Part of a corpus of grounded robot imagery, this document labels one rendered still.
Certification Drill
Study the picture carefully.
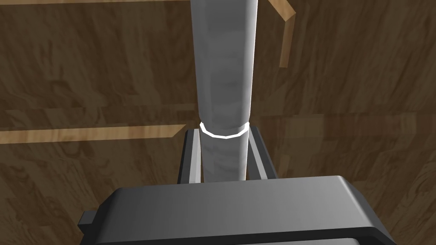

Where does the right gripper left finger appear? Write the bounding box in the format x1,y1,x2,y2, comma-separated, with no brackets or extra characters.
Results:
178,128,202,185

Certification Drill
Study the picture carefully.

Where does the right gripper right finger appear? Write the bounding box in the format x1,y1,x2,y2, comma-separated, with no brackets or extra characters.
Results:
246,125,278,181

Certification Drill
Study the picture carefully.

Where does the grey bar handle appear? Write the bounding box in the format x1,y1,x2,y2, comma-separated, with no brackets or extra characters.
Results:
189,0,258,183

